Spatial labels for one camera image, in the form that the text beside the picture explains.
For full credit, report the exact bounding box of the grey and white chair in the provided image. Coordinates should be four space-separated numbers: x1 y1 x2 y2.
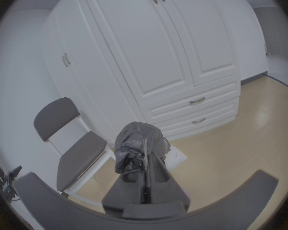
34 97 117 197

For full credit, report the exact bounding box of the black plastic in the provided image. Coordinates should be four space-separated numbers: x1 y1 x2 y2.
114 122 171 183

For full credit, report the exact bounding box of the white wardrobe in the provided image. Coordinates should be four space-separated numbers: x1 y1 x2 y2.
42 0 242 144

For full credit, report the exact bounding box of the grey curtain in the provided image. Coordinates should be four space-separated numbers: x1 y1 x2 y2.
253 6 288 62

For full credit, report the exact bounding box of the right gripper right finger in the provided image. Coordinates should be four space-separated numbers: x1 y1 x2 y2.
147 152 191 210

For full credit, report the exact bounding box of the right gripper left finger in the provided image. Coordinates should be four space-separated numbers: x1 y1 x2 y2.
102 165 147 213

